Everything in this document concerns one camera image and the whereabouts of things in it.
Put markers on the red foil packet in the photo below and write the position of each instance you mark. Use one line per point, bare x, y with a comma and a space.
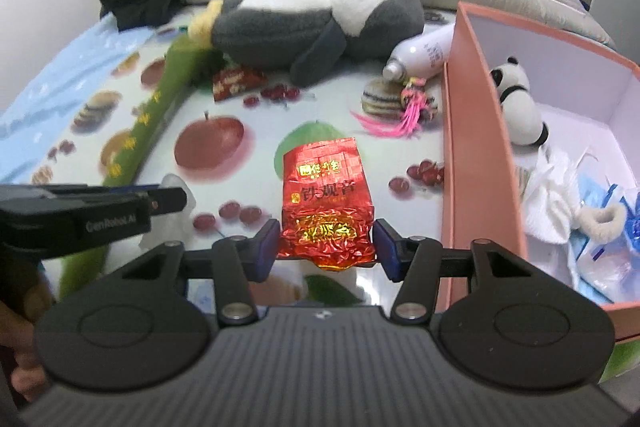
325, 197

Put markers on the white bottle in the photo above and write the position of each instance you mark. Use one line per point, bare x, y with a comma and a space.
425, 52

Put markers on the long green plush toy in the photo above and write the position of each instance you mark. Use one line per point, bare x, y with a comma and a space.
150, 117

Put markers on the small red snack packet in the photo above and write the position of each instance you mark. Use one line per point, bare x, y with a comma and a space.
235, 82

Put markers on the blue face mask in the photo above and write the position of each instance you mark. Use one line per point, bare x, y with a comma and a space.
595, 194

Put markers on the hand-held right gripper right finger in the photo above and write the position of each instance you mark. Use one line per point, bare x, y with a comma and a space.
387, 254

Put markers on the person's left hand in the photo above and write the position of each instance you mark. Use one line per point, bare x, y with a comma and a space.
25, 372

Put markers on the pink cardboard box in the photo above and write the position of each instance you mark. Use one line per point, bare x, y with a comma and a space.
475, 157

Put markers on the small panda plush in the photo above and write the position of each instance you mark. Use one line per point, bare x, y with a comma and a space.
520, 112

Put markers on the grey and white penguin plush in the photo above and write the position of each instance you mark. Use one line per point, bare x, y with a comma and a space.
280, 32

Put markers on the pink tassel ornament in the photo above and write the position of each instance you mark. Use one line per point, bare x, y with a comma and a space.
412, 112

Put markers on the white cloth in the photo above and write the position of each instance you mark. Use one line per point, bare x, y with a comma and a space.
550, 202

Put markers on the fruit printed bedsheet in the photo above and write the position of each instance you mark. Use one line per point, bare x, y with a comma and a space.
240, 167

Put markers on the blue and clear plastic bag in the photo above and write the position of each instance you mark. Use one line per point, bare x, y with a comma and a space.
600, 267

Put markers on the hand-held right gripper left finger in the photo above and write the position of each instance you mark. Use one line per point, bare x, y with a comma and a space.
267, 252

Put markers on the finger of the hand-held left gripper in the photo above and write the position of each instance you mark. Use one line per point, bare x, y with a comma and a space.
170, 201

